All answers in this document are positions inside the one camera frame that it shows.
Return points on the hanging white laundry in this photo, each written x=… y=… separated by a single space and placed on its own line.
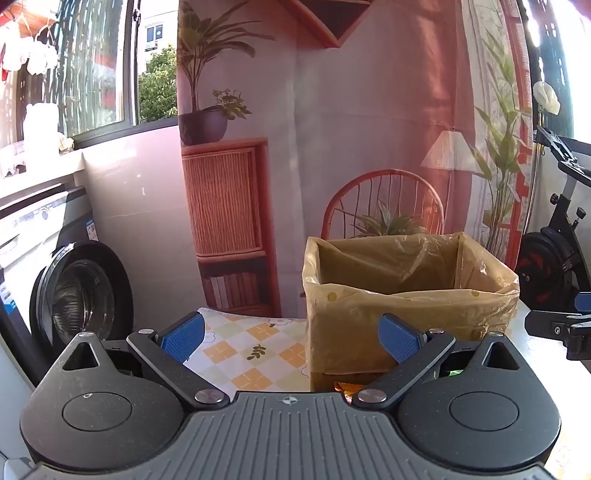
x=32 y=50

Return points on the white crumpled cloth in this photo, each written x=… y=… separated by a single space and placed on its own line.
x=545 y=97

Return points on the brown cardboard box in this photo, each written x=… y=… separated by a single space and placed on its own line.
x=323 y=381

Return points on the green tree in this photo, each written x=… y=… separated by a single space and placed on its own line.
x=159 y=87

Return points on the white plastic container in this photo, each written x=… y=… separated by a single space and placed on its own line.
x=40 y=124

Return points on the sliding glass window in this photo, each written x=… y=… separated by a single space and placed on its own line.
x=131 y=69

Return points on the front-loading washing machine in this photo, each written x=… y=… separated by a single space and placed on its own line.
x=78 y=295

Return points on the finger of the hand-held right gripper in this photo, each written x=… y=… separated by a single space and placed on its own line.
x=547 y=323

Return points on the checkered floral tablecloth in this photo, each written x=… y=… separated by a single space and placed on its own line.
x=240 y=341

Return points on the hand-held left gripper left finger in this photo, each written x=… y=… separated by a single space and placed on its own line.
x=182 y=339

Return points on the yellow translucent plastic bag liner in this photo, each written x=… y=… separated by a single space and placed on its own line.
x=415 y=304

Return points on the black exercise bike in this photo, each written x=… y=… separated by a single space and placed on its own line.
x=563 y=217

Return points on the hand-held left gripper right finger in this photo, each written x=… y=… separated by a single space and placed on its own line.
x=399 y=339

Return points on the white countertop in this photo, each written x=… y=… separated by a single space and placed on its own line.
x=37 y=170

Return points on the golden foil snack packet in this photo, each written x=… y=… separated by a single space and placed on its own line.
x=346 y=388

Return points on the printed room scene backdrop cloth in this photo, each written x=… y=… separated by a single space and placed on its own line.
x=323 y=138

